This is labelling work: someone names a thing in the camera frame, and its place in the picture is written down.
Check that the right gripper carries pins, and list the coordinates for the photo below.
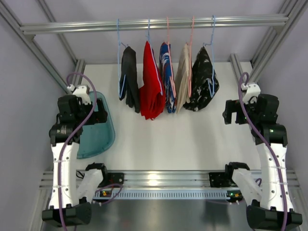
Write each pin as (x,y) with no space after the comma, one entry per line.
(232,111)

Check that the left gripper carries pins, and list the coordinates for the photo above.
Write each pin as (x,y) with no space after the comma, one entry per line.
(96,111)

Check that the red trousers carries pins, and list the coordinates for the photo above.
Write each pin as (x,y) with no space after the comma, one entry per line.
(152,103)

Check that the light blue hanger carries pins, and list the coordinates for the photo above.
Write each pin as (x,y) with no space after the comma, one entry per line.
(119,60)
(153,58)
(213,60)

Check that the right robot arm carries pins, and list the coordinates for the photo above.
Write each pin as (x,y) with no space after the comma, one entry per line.
(269,206)

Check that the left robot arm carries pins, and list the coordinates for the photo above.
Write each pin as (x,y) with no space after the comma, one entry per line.
(70,203)

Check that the black white patterned trousers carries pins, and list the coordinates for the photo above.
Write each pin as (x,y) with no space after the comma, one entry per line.
(204,82)

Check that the pink hanger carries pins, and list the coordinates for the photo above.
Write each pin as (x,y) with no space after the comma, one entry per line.
(170,60)
(190,60)

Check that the beige trousers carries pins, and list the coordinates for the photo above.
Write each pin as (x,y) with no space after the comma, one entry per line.
(182,78)

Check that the blue patterned trousers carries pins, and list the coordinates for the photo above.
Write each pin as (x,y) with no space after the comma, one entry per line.
(165,72)

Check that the teal plastic basket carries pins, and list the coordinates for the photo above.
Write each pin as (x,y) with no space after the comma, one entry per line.
(98,138)

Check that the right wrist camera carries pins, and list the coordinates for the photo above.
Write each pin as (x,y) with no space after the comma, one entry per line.
(250,92)

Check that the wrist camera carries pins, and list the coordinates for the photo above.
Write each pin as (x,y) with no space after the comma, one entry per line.
(250,92)
(81,91)

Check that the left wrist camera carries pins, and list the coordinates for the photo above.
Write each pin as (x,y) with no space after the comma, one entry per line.
(81,91)

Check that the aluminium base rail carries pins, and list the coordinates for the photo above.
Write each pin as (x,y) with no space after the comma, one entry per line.
(155,185)

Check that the aluminium hanging rail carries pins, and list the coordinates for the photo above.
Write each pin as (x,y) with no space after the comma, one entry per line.
(144,24)

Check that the right aluminium frame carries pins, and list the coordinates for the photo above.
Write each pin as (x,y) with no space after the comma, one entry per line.
(275,36)

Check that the aluminium frame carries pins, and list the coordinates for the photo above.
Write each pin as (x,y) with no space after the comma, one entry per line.
(51,51)
(275,36)

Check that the left aluminium frame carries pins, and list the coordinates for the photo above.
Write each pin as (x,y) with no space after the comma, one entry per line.
(51,51)

